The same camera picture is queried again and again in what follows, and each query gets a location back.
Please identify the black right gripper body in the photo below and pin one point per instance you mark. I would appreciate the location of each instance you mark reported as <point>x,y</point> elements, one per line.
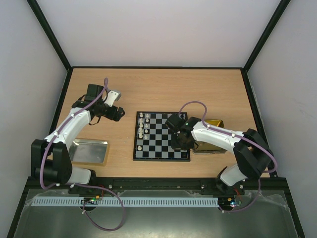
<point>179,144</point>

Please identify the black white chess board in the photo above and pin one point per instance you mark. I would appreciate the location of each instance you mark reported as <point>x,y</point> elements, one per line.
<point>156,144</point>

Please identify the white slotted cable duct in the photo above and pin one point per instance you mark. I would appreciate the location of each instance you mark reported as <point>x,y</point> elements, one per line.
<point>126,202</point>

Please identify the gold metal tin tray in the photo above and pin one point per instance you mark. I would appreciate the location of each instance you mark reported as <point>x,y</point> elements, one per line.
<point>206,148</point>

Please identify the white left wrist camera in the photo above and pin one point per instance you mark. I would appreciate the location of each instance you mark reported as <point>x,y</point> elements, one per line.
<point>111,97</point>

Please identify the silver metal tin lid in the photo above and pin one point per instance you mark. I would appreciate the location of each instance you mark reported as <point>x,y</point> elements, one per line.
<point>88,151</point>

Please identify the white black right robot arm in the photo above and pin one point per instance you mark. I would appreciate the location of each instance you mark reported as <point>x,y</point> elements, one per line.
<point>251,152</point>

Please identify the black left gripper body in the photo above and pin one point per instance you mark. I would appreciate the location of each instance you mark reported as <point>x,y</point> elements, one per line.
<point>111,115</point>

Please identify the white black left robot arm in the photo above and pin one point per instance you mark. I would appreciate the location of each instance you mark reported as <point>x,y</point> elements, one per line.
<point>50,159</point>

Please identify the black aluminium frame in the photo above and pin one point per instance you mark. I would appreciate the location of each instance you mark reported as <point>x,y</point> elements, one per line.
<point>159,54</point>

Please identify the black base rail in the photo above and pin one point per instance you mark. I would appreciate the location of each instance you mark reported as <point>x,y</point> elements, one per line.
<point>204,186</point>

